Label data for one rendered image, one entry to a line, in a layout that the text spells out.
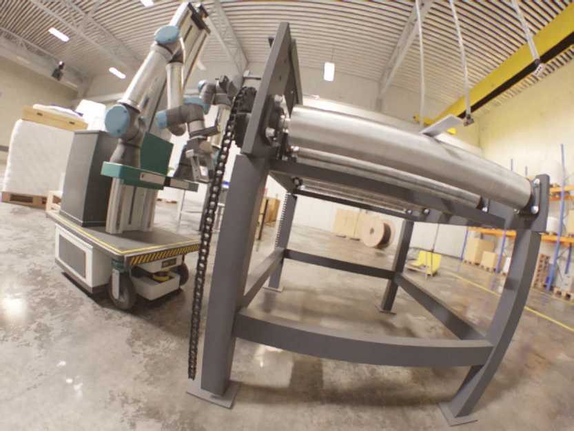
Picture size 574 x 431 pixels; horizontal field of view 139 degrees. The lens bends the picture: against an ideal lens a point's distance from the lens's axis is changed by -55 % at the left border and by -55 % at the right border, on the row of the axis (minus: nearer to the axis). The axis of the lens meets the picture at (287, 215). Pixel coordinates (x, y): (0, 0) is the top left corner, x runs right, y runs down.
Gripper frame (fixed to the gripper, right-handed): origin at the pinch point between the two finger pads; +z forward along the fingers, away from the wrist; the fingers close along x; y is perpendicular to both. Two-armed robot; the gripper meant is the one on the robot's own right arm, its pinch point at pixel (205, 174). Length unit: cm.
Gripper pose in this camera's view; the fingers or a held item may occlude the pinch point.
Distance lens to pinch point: 91.7
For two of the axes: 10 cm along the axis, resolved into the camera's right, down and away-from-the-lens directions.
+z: 2.0, 9.7, 1.3
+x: -0.8, 1.5, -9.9
